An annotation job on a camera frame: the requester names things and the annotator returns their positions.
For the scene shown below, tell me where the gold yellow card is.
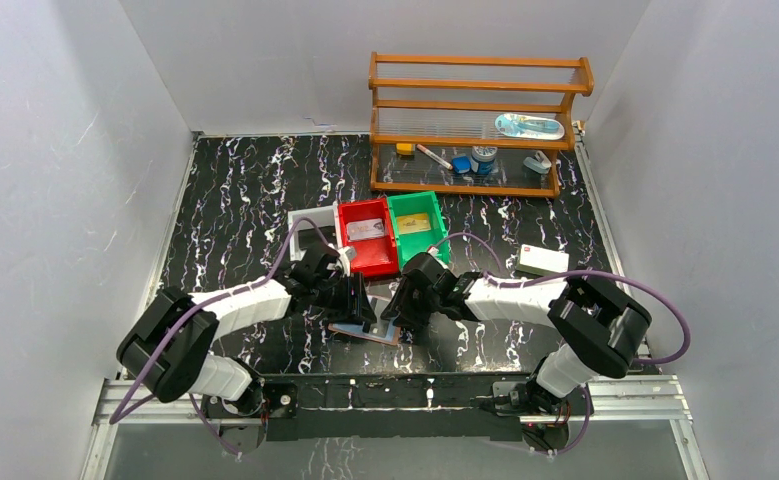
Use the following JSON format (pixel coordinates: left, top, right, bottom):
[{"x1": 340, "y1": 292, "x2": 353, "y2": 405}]
[{"x1": 396, "y1": 212, "x2": 432, "y2": 235}]

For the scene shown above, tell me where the white box red label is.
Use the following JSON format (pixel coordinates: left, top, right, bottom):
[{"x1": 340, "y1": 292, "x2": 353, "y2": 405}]
[{"x1": 515, "y1": 245, "x2": 569, "y2": 276}]

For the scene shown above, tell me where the red white marker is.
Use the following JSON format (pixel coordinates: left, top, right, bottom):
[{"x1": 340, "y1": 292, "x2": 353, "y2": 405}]
[{"x1": 415, "y1": 144, "x2": 453, "y2": 171}]

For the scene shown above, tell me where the grey stapler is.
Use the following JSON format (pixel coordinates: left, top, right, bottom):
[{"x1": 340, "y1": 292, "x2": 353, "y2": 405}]
[{"x1": 523, "y1": 151, "x2": 553, "y2": 175}]

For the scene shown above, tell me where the black card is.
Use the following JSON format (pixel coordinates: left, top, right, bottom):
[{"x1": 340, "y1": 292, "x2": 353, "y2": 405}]
[{"x1": 297, "y1": 226, "x2": 336, "y2": 250}]

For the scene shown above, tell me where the clear blister package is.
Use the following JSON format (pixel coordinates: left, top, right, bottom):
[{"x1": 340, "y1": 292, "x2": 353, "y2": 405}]
[{"x1": 494, "y1": 113, "x2": 565, "y2": 141}]

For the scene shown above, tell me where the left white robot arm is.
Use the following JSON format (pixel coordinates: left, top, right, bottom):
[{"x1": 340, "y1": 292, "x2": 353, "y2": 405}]
[{"x1": 116, "y1": 245, "x2": 376, "y2": 416}]

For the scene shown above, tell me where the blue small block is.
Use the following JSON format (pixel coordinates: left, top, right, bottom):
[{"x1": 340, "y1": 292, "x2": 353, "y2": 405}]
[{"x1": 451, "y1": 155, "x2": 471, "y2": 175}]

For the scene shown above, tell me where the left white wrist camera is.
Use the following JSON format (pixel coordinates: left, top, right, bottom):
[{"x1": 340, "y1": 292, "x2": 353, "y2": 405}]
[{"x1": 336, "y1": 246, "x2": 356, "y2": 273}]

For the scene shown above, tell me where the white plastic bin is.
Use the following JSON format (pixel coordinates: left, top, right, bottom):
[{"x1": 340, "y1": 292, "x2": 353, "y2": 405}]
[{"x1": 287, "y1": 202, "x2": 341, "y2": 262}]

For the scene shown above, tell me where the yellow small block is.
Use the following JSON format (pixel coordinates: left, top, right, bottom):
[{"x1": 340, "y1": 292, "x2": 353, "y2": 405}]
[{"x1": 395, "y1": 143, "x2": 416, "y2": 157}]

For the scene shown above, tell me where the green plastic bin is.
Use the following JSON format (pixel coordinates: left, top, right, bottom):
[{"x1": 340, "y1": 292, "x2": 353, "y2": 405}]
[{"x1": 387, "y1": 191, "x2": 448, "y2": 269}]

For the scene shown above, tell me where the red plastic bin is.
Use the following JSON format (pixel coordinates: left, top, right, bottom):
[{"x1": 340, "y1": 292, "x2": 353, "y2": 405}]
[{"x1": 338, "y1": 198, "x2": 399, "y2": 278}]

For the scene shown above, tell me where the white silver card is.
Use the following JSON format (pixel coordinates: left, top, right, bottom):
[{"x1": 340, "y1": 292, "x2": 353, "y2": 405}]
[{"x1": 346, "y1": 218, "x2": 386, "y2": 242}]

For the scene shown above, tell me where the wooden shelf rack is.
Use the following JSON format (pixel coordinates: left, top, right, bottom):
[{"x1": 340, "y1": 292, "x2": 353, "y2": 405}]
[{"x1": 368, "y1": 52, "x2": 595, "y2": 198}]

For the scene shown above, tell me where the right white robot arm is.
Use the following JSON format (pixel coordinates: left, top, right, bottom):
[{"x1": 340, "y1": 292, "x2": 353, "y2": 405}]
[{"x1": 380, "y1": 253, "x2": 652, "y2": 414}]

